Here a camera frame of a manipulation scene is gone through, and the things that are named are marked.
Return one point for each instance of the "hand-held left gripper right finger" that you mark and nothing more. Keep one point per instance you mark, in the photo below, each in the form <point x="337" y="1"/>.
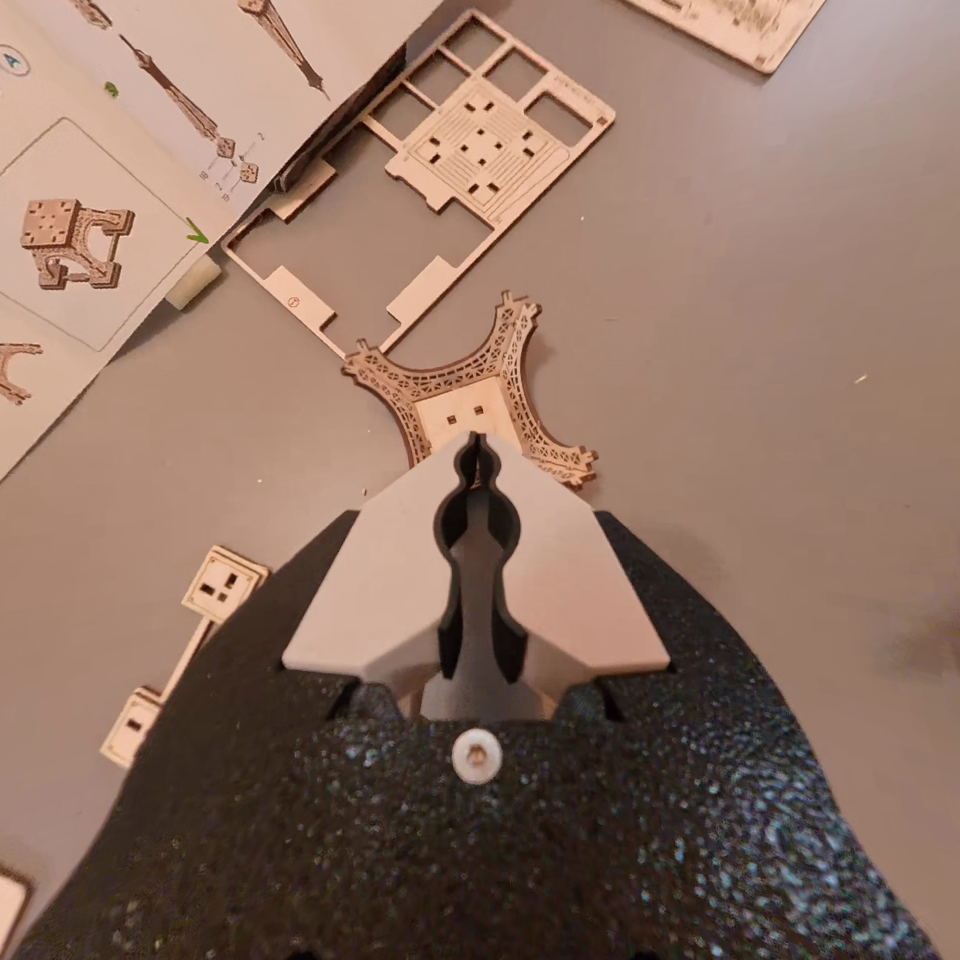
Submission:
<point x="585" y="600"/>

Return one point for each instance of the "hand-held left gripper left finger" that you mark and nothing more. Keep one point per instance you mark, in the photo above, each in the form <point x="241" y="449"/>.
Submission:
<point x="375" y="600"/>

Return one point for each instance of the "square wooden plate with holes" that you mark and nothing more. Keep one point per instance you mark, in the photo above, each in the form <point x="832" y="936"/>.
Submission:
<point x="465" y="394"/>

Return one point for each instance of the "wooden tower arch piece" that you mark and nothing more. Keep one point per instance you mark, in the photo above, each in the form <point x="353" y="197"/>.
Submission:
<point x="390" y="375"/>

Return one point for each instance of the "cut-out wooden parts sheet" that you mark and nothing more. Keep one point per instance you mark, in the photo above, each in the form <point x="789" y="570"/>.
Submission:
<point x="307" y="285"/>

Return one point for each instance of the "small white block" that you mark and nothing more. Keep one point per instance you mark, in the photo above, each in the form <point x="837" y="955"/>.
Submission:
<point x="193" y="283"/>

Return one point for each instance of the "paper assembly instruction sheet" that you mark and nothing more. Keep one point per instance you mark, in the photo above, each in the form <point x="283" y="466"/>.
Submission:
<point x="165" y="187"/>

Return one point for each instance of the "pale board with dark rim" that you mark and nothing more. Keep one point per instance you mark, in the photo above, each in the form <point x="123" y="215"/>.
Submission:
<point x="11" y="915"/>

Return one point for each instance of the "engraved wooden parts sheet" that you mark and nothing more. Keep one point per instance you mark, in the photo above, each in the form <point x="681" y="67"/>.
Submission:
<point x="735" y="30"/>

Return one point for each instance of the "wooden four-pad square frame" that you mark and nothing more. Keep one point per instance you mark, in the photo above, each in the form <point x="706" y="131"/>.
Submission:
<point x="217" y="568"/>

